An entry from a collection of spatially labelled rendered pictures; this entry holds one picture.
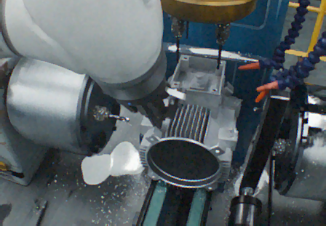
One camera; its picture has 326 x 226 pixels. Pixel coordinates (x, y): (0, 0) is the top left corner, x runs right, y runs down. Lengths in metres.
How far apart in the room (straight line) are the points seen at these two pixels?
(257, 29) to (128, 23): 0.57
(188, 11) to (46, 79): 0.33
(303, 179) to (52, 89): 0.52
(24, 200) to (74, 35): 0.72
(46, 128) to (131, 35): 0.46
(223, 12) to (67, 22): 0.30
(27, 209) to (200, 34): 0.66
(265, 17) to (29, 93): 0.57
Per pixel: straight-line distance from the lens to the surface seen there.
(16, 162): 0.85
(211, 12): 0.47
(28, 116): 0.68
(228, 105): 0.67
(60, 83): 0.63
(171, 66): 0.71
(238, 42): 0.79
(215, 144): 0.56
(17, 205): 0.90
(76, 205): 0.84
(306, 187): 0.62
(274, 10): 0.75
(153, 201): 0.68
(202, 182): 0.67
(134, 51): 0.25
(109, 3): 0.21
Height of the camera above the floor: 1.51
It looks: 42 degrees down
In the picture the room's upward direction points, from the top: straight up
